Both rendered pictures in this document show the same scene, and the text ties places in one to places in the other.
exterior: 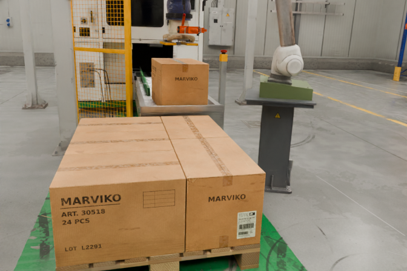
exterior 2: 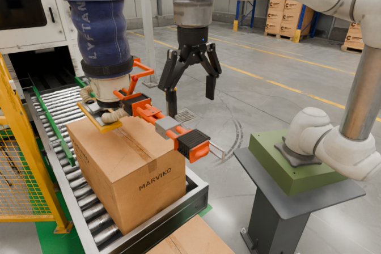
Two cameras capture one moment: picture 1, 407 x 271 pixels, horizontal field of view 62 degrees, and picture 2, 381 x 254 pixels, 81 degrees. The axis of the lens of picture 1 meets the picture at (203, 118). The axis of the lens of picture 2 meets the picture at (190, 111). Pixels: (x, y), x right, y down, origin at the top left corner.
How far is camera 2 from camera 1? 211 cm
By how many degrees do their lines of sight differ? 28
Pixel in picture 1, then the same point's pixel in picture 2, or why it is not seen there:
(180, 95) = (151, 203)
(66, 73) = not seen: outside the picture
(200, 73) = (174, 160)
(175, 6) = (104, 53)
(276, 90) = (311, 182)
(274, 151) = (289, 232)
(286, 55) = (364, 156)
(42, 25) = not seen: outside the picture
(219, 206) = not seen: outside the picture
